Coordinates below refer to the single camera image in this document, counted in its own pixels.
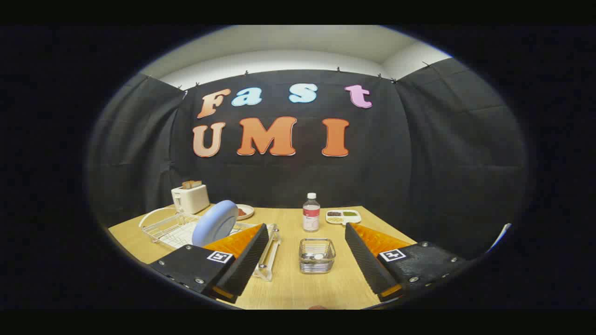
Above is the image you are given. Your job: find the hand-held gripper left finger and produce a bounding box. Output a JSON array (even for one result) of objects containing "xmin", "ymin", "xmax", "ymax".
[{"xmin": 148, "ymin": 223, "xmax": 271, "ymax": 304}]

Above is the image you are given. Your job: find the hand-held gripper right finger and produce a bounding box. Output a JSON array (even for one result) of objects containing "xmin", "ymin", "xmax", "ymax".
[{"xmin": 345, "ymin": 222, "xmax": 467, "ymax": 303}]

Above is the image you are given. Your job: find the metal wire basket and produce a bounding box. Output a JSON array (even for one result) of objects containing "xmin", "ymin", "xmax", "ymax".
[{"xmin": 298, "ymin": 238, "xmax": 336, "ymax": 275}]

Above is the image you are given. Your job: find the blue plate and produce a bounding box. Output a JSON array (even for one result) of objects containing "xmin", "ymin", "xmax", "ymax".
[{"xmin": 192, "ymin": 200, "xmax": 239, "ymax": 247}]

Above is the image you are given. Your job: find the white wire dish rack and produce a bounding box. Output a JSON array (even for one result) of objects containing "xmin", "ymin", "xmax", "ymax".
[{"xmin": 139, "ymin": 207, "xmax": 281, "ymax": 282}]

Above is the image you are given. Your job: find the white divided condiment tray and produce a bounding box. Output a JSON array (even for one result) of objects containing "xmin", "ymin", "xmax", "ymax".
[{"xmin": 325, "ymin": 209, "xmax": 362, "ymax": 226}]

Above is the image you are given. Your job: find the clear bottle with red label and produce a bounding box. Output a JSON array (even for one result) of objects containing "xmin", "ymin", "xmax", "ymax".
[{"xmin": 302, "ymin": 193, "xmax": 321, "ymax": 233}]

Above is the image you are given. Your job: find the white toaster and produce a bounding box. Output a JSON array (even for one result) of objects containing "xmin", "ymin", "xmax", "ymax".
[{"xmin": 171, "ymin": 184, "xmax": 210, "ymax": 214}]

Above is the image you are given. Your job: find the black backdrop cloth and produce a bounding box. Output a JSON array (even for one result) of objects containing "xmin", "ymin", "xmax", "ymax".
[{"xmin": 86, "ymin": 58, "xmax": 529, "ymax": 261}]

